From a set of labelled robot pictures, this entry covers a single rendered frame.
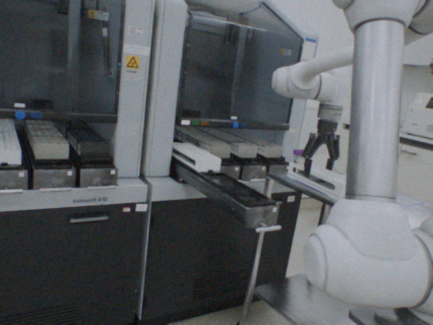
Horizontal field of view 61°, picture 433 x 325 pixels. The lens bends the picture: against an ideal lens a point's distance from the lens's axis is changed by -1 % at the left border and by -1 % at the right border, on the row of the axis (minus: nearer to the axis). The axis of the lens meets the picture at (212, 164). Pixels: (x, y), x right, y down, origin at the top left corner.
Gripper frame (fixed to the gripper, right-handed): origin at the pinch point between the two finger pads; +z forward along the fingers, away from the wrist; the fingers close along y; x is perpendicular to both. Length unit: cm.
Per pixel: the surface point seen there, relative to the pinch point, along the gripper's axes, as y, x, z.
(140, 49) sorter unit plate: -64, 37, -37
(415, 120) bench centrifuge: 189, 91, -14
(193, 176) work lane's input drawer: -44.3, 19.7, 7.6
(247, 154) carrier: -8.1, 38.9, 3.3
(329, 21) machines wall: 139, 160, -87
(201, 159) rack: -41.6, 19.8, 0.8
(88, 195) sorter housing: -82, 27, 17
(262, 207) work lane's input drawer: -35.8, -15.6, 6.8
